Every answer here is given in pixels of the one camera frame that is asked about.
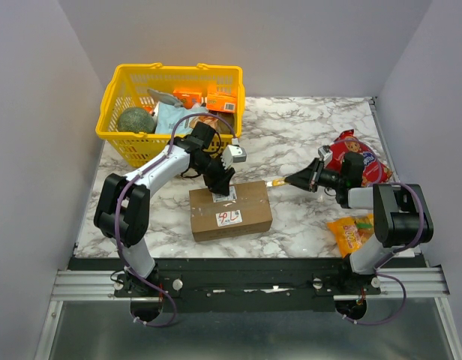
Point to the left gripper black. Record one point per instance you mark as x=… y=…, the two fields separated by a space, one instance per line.
x=220 y=183

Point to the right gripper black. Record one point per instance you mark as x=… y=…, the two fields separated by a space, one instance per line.
x=313 y=179

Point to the yellow utility knife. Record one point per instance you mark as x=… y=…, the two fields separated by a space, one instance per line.
x=277 y=182

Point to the brown cardboard express box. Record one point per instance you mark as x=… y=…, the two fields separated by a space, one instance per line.
x=245 y=210

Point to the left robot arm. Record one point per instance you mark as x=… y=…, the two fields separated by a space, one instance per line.
x=123 y=208

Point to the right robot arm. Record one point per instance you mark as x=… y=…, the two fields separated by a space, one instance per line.
x=399 y=216

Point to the orange box right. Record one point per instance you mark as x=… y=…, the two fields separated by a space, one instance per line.
x=220 y=99

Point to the orange box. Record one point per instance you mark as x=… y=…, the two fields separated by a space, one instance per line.
x=188 y=97
x=220 y=99

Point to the orange box left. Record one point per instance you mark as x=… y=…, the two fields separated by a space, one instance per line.
x=188 y=97

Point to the red candy bag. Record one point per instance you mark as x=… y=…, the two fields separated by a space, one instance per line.
x=375 y=172

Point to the yellow orange snack bag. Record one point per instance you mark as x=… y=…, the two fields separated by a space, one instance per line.
x=351 y=233

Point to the light blue chips bag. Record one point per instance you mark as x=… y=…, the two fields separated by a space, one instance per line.
x=168 y=115

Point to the grey foil packet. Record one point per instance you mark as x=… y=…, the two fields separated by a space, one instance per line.
x=164 y=98

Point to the green melon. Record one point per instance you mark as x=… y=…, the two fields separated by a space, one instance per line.
x=136 y=120

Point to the yellow plastic shopping basket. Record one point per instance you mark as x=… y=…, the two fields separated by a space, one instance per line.
x=145 y=105

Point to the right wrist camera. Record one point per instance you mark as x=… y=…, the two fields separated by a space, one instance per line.
x=325 y=154

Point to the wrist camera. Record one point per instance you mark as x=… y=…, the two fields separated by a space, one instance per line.
x=325 y=154
x=233 y=154

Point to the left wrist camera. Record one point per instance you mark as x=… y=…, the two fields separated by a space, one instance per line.
x=233 y=154

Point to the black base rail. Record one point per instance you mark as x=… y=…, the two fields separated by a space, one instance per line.
x=192 y=286

